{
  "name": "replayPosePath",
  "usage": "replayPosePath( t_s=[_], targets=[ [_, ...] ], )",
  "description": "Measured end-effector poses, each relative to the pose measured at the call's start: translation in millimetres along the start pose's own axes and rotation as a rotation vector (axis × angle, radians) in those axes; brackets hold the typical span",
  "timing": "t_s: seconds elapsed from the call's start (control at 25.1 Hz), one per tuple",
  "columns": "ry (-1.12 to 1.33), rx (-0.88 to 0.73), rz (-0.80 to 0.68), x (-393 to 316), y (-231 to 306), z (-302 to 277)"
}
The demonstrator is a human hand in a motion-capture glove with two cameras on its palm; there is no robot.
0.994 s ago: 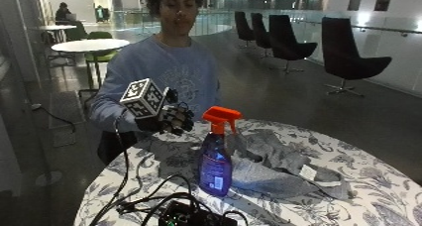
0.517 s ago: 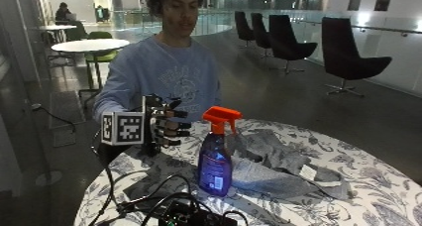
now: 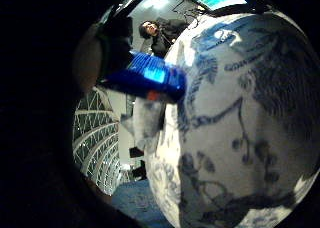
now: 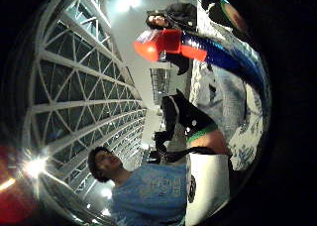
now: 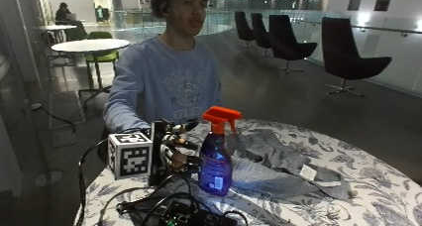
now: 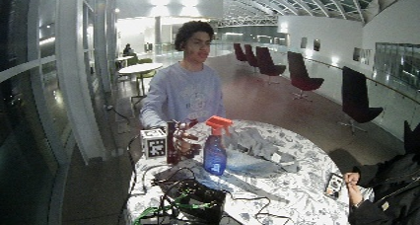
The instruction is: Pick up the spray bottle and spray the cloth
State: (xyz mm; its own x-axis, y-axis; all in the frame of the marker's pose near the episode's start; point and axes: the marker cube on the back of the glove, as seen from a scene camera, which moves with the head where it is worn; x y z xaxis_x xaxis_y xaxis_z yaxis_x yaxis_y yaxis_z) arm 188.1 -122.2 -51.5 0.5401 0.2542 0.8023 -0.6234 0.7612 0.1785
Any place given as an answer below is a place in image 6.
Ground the clear plastic packet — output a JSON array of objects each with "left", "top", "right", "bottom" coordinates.
[{"left": 185, "top": 121, "right": 215, "bottom": 145}]

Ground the grey crumpled cloth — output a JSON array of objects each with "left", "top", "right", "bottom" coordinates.
[{"left": 224, "top": 123, "right": 302, "bottom": 178}]

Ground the round white table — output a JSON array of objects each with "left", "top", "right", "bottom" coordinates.
[{"left": 117, "top": 62, "right": 164, "bottom": 97}]

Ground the green cable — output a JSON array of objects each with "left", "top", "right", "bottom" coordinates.
[{"left": 133, "top": 188, "right": 218, "bottom": 225}]

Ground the white patterned tablecloth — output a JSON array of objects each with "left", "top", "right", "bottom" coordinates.
[{"left": 125, "top": 119, "right": 358, "bottom": 225}]

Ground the white column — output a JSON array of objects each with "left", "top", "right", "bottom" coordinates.
[{"left": 54, "top": 0, "right": 110, "bottom": 166}]

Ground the smartphone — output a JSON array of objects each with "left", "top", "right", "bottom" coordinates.
[{"left": 323, "top": 172, "right": 346, "bottom": 200}]

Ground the wall handrail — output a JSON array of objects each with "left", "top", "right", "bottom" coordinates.
[{"left": 301, "top": 56, "right": 420, "bottom": 105}]

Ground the blue spray bottle orange trigger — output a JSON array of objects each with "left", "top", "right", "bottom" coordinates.
[{"left": 203, "top": 115, "right": 236, "bottom": 177}]

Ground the person in light blue sweatshirt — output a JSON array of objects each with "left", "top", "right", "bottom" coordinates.
[{"left": 139, "top": 20, "right": 229, "bottom": 131}]

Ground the white cube with black markers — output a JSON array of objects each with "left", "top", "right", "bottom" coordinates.
[{"left": 140, "top": 128, "right": 168, "bottom": 160}]

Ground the green chair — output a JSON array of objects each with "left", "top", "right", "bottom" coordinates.
[{"left": 136, "top": 57, "right": 159, "bottom": 88}]

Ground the dark red swivel chair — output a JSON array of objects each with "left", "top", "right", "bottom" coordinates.
[
  {"left": 337, "top": 65, "right": 385, "bottom": 134},
  {"left": 233, "top": 42, "right": 250, "bottom": 63},
  {"left": 244, "top": 43, "right": 261, "bottom": 69},
  {"left": 286, "top": 50, "right": 326, "bottom": 103},
  {"left": 256, "top": 45, "right": 288, "bottom": 85}
]

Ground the black electronics box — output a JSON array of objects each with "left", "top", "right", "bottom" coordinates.
[{"left": 155, "top": 179, "right": 229, "bottom": 224}]

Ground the glass wall panel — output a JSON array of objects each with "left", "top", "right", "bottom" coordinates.
[{"left": 374, "top": 41, "right": 420, "bottom": 90}]

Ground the black floor cable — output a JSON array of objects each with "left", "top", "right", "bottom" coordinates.
[{"left": 104, "top": 104, "right": 133, "bottom": 126}]

